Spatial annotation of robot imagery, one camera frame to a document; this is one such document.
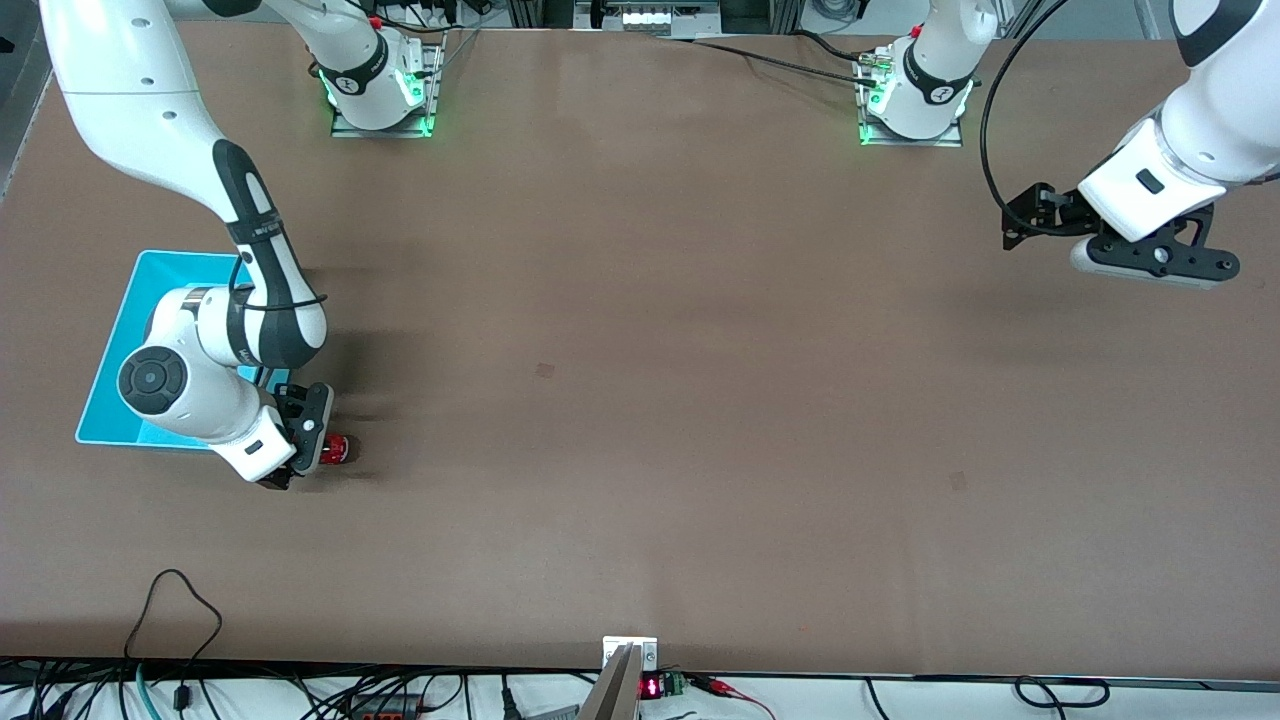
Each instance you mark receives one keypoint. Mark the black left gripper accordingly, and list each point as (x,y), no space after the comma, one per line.
(1062,211)

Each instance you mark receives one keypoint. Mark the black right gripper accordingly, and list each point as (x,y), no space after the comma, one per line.
(277,483)

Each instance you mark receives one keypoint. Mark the red beetle toy car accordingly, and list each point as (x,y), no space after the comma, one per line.
(340,450)

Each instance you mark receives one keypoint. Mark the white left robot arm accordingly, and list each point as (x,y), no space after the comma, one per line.
(1230,100)

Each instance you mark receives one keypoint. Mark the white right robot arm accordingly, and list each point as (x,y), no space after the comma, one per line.
(130,100)

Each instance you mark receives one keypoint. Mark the blue plastic box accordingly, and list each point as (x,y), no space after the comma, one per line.
(120,330)

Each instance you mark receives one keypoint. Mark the red black connector block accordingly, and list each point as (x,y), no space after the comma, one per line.
(385,705)

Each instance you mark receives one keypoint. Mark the grey aluminium bar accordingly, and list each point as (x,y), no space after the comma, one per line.
(612,695)

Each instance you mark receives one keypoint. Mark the small board with red display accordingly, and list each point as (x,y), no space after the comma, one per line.
(652,688)

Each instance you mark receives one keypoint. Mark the lit white device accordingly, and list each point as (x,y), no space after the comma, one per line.
(647,17)

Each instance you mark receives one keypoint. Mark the black right camera mount plate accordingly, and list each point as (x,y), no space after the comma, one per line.
(310,405)

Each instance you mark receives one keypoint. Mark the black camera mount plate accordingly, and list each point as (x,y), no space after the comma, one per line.
(1190,250)
(310,405)

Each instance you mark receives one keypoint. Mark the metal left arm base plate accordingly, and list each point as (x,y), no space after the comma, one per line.
(930,142)

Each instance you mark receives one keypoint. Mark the black left camera mount plate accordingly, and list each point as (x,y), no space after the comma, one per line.
(1190,250)

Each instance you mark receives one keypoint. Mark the white metal bracket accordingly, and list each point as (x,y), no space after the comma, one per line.
(612,648)

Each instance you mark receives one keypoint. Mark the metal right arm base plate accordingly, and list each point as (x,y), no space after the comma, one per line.
(430,90)

